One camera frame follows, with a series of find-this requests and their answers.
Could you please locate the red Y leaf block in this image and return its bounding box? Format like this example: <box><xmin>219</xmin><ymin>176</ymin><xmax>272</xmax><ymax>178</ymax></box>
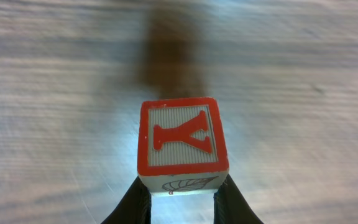
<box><xmin>137</xmin><ymin>97</ymin><xmax>229</xmax><ymax>197</ymax></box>

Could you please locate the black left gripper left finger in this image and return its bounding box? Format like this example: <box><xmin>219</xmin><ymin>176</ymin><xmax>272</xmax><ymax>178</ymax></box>
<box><xmin>101</xmin><ymin>177</ymin><xmax>152</xmax><ymax>224</ymax></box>

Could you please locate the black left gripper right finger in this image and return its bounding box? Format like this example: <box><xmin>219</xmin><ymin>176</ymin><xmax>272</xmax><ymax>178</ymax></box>
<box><xmin>213</xmin><ymin>174</ymin><xmax>264</xmax><ymax>224</ymax></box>

